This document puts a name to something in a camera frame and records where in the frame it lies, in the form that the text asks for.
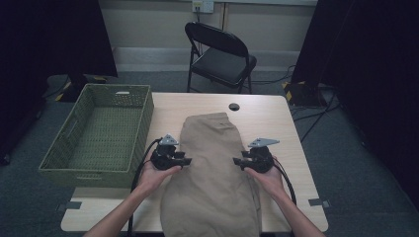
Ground white wall socket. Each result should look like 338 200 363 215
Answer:
192 0 215 14

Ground beige pants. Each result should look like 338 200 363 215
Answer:
160 112 263 237

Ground black folding chair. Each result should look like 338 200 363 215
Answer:
184 21 258 95

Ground person's right hand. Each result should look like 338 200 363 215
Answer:
245 162 288 200

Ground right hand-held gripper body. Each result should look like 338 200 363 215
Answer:
247 137 281 175

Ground grey tape strip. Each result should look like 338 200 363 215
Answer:
55 200 83 212
308 197 331 209

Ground right hand-held gripper cable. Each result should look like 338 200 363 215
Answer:
271 156 297 206

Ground black floor cable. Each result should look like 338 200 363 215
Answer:
251 64 297 85
293 90 340 143

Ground green woven basket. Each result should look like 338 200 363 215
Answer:
38 83 155 190

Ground black curtain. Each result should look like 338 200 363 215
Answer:
291 0 419 208
0 0 119 166

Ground person's left hand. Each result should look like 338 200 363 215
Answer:
137 157 182 198

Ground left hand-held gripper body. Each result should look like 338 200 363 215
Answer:
150 133 186 171

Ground hand-held gripper cable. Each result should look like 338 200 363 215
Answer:
271 156 297 206
127 137 164 237

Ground black stand base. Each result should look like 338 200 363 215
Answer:
58 73 108 103
281 80 327 107

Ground left hand-held gripper cable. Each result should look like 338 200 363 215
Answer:
127 137 164 237

